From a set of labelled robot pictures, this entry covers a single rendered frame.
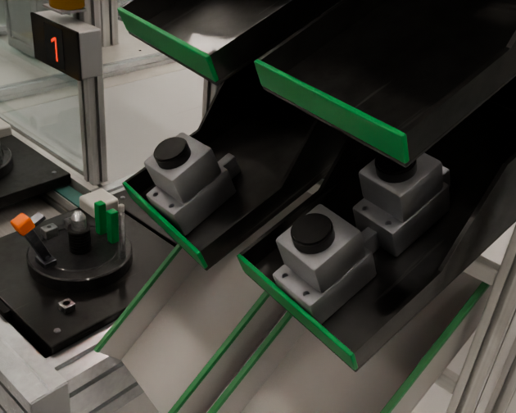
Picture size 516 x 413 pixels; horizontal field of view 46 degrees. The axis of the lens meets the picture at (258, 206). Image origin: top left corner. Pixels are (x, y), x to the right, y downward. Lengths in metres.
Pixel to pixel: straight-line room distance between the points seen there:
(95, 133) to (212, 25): 0.58
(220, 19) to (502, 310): 0.31
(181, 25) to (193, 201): 0.14
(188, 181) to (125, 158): 0.88
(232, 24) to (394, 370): 0.32
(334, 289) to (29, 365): 0.42
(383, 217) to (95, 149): 0.67
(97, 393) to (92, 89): 0.47
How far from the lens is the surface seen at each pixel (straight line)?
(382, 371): 0.57
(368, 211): 0.48
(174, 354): 0.66
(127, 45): 2.14
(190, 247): 0.50
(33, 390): 0.73
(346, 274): 0.44
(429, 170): 0.46
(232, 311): 0.63
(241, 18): 0.49
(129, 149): 1.42
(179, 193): 0.51
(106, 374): 0.78
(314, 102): 0.38
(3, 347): 0.80
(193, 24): 0.50
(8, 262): 0.90
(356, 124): 0.36
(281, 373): 0.61
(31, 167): 1.13
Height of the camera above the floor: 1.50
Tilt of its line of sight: 31 degrees down
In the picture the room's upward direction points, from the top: 6 degrees clockwise
